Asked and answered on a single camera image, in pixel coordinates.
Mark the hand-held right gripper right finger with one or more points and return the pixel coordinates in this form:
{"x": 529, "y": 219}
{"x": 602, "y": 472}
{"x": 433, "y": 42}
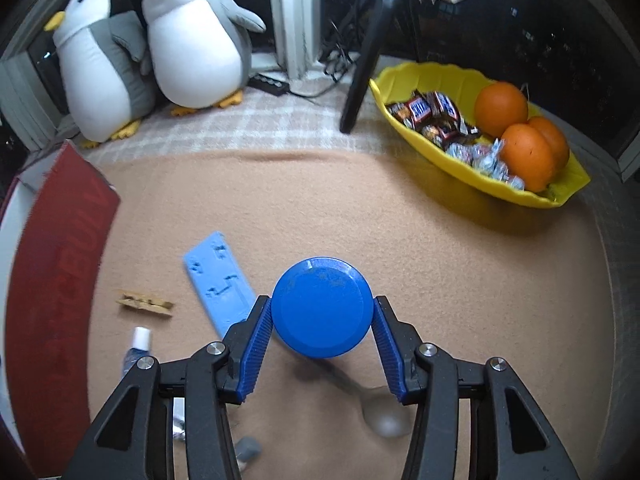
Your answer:
{"x": 389, "y": 355}

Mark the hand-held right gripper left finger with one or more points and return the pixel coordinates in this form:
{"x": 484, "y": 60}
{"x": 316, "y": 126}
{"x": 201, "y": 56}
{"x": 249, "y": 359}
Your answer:
{"x": 252, "y": 350}

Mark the blue round plastic lid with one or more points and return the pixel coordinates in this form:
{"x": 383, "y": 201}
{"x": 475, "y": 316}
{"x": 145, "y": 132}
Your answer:
{"x": 322, "y": 307}

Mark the pink bottle with grey cap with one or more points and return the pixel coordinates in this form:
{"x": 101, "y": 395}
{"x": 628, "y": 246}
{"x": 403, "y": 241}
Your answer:
{"x": 247, "y": 449}

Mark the metal spoon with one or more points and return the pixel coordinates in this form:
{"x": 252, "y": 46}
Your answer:
{"x": 385, "y": 415}

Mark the blue flat plastic plate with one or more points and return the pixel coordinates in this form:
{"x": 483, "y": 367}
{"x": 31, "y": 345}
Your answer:
{"x": 215, "y": 275}

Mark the peach blanket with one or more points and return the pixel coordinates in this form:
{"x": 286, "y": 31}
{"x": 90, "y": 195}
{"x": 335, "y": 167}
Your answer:
{"x": 400, "y": 260}

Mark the blue eye drop bottle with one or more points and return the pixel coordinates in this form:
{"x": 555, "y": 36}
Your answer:
{"x": 141, "y": 340}

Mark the wooden clothespin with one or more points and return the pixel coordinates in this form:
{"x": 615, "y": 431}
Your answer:
{"x": 145, "y": 304}

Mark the red cardboard box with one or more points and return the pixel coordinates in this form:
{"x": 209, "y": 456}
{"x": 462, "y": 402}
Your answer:
{"x": 55, "y": 285}

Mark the pile of silver foil candies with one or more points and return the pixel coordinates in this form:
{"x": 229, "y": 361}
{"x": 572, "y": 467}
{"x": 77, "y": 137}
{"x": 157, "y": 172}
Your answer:
{"x": 480, "y": 157}

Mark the checked white cloth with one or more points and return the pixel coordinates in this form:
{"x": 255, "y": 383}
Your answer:
{"x": 280, "y": 125}

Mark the orange fruit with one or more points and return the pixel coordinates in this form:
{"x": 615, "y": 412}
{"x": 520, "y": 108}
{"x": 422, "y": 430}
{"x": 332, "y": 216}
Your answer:
{"x": 527, "y": 157}
{"x": 556, "y": 140}
{"x": 501, "y": 109}

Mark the pile of chocolate bars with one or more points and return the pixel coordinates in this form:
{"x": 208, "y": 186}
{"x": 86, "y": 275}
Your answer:
{"x": 430, "y": 112}

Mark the black power strip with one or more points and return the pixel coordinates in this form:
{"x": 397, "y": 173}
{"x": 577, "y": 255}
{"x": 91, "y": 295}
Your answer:
{"x": 269, "y": 84}

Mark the yellow plastic tray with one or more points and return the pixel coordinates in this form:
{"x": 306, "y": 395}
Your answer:
{"x": 430, "y": 77}

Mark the black tripod leg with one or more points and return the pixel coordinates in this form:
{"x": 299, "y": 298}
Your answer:
{"x": 367, "y": 55}

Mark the grey white penguin plush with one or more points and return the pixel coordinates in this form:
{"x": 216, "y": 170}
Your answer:
{"x": 195, "y": 45}
{"x": 95, "y": 75}

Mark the white window frame post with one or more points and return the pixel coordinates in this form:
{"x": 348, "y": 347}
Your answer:
{"x": 295, "y": 15}

